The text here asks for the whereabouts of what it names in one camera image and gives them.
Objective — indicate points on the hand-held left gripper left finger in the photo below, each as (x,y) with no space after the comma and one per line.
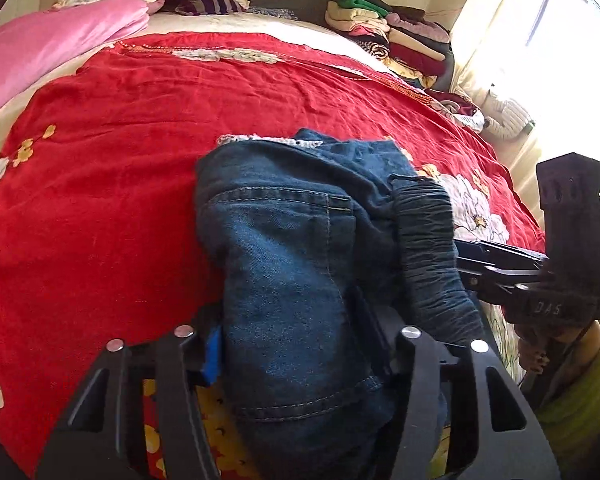
(212,355)

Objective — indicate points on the red floral bedspread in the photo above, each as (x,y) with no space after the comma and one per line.
(105,185)

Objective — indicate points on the person's right hand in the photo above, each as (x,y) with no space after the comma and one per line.
(531,355)

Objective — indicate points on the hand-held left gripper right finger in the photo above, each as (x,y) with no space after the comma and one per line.
(384,345)

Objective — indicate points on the pink pillow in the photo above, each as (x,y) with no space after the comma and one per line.
(45,45)

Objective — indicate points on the cream curtain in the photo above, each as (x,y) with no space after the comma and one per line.
(495,50)

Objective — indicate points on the stack of folded clothes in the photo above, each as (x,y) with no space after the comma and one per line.
(405,40)

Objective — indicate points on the blue denim pants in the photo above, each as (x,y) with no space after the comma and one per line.
(280,260)

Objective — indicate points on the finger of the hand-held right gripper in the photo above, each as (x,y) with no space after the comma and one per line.
(505,252)
(490,285)

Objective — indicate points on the person's right forearm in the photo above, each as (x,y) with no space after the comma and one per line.
(580,410)

